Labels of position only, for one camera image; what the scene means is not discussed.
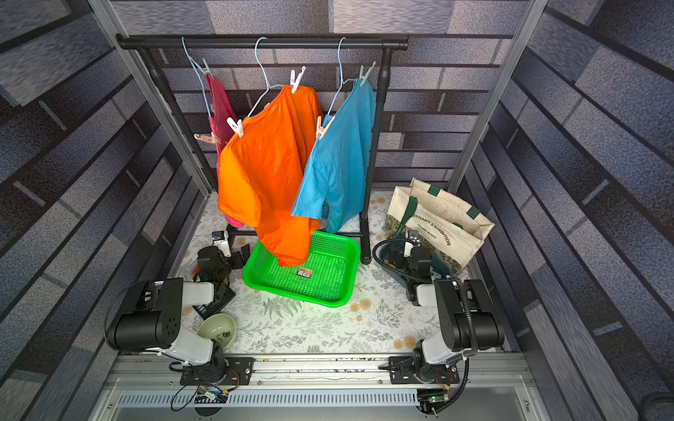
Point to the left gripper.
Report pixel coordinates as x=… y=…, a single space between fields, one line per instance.
x=237 y=257

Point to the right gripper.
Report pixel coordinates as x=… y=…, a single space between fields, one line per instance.
x=419 y=263

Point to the orange garment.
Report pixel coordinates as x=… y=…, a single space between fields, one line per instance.
x=260 y=173

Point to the blue t-shirt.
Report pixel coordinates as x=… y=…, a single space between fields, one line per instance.
x=334 y=183

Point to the pink clothespin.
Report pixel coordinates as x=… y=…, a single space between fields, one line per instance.
x=211 y=139

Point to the white clothespin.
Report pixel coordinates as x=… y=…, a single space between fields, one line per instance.
x=364 y=74
x=236 y=126
x=296 y=79

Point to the pink garment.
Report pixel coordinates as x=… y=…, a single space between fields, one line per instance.
x=222 y=111

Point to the beige clothespin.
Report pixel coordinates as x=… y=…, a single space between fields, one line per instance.
x=323 y=125

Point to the white plastic hanger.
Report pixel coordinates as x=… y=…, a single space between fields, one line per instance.
x=268 y=86

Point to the light blue wire hanger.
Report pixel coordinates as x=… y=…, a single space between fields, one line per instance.
x=343 y=81

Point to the pale green clothespin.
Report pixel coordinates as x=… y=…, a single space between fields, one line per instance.
x=206 y=69

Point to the lilac wire hanger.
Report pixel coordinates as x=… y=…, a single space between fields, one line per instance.
x=200 y=76

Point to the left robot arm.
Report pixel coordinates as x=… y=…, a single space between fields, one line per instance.
x=149 y=317

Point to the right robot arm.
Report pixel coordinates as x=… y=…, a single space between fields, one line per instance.
x=465 y=313

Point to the teal clothespin tray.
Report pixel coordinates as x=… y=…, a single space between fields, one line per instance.
x=440 y=269

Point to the black calculator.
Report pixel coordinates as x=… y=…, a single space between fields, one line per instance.
x=221 y=298

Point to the green ceramic bowl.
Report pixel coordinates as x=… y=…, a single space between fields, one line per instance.
x=220 y=327

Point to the green plastic laundry basket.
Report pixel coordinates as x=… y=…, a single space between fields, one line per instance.
x=326 y=278

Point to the black clothes rack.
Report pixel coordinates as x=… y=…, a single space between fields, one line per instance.
x=143 y=45

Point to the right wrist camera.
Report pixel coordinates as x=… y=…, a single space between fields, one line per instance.
x=411 y=241

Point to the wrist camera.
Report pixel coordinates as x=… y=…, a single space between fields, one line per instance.
x=411 y=241
x=220 y=240

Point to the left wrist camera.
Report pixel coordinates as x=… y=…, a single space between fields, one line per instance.
x=220 y=240

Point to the cream tote bag green handles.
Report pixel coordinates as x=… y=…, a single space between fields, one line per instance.
x=452 y=228

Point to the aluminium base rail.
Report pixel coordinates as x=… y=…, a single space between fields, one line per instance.
x=496 y=381

